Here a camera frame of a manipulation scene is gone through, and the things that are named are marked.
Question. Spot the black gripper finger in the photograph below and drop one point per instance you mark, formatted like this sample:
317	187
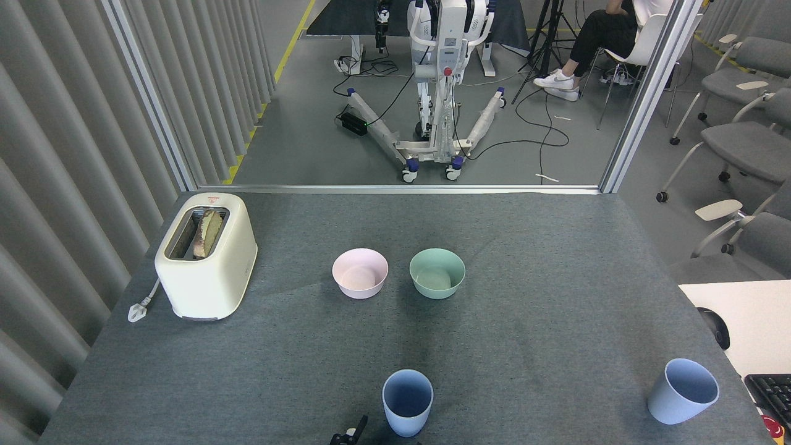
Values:
349	437

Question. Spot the blue plastic cup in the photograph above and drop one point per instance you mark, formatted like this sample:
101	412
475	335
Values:
408	423
670	405

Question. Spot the black hanging robot arm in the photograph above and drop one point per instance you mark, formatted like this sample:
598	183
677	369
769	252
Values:
382	25

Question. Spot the pink bowl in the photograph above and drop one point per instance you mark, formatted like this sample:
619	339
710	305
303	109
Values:
359	281

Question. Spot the green bowl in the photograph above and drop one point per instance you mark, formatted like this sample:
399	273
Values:
437	281

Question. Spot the cream toaster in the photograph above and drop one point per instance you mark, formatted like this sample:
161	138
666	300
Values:
213	284

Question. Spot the bread slice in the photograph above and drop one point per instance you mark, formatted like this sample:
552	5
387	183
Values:
209	235

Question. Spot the black power box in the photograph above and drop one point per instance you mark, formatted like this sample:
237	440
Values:
353	123

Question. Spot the white power strip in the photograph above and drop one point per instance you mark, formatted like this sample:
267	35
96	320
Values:
343	65

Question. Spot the black computer mouse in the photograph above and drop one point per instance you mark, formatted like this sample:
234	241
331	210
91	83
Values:
717	329

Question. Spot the white wheeled stand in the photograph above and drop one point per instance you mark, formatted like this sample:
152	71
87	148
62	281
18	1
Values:
446	55

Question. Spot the dark grey floor mat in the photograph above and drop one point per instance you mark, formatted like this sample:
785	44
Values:
346	18

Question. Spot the red round button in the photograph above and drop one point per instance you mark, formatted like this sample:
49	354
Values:
772	428

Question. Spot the black keyboard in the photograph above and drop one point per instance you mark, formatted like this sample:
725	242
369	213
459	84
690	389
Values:
772	395

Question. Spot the white desk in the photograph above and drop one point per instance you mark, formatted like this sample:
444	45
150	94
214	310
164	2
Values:
757	315

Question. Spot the black tripod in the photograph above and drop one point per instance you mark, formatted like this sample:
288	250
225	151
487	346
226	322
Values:
544	43

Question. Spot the grey office chair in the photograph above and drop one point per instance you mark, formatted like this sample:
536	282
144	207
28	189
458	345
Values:
744	145
757	244
751	62

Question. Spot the seated person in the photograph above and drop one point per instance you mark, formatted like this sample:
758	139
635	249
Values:
593	37

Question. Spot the white chair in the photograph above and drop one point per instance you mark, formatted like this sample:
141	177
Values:
646	46

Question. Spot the silver frame rail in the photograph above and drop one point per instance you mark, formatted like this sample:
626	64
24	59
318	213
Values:
395	189

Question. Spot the silver frame post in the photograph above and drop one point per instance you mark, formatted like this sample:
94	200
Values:
649	93
148	93

